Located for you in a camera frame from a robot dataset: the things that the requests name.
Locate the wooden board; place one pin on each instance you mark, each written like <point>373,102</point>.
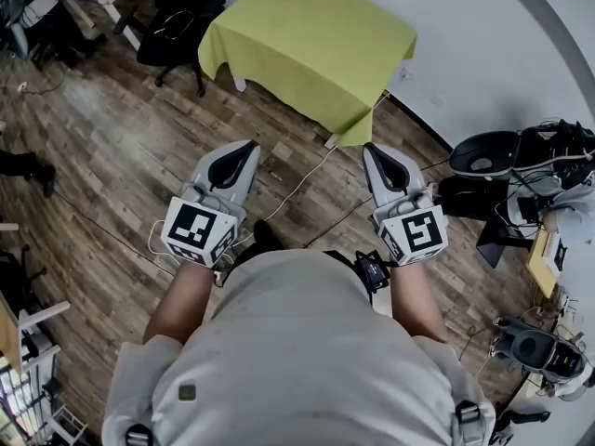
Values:
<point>541,263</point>

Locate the white power strip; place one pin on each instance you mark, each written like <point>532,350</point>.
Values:
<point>331,141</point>

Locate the person's grey shirt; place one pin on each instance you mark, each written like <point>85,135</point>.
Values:
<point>297,351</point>

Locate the black office chair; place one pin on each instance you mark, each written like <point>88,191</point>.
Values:
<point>179,30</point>

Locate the person's black shoe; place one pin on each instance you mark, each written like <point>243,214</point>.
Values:
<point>267,235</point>

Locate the black box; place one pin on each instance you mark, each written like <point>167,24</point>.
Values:
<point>469,195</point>

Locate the person's left forearm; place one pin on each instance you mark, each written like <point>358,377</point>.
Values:
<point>186,295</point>

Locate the black waist device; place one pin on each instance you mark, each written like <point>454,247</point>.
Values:
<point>373,272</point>

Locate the white wall outlet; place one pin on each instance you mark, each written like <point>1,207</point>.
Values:
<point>405,74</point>

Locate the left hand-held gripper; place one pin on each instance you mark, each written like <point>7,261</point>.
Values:
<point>195,228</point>

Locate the person's right forearm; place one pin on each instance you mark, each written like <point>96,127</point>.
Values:
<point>413,300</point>

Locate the white metal shelf frame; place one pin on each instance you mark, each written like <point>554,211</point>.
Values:
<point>32,342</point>

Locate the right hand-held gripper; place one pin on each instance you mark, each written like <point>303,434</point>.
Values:
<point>418,235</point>

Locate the green tablecloth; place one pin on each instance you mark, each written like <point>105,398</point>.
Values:
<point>307,40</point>

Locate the black round seat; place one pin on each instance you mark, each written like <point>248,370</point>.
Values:
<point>481,153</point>

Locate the heap of black gear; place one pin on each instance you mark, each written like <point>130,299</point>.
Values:
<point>553,151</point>

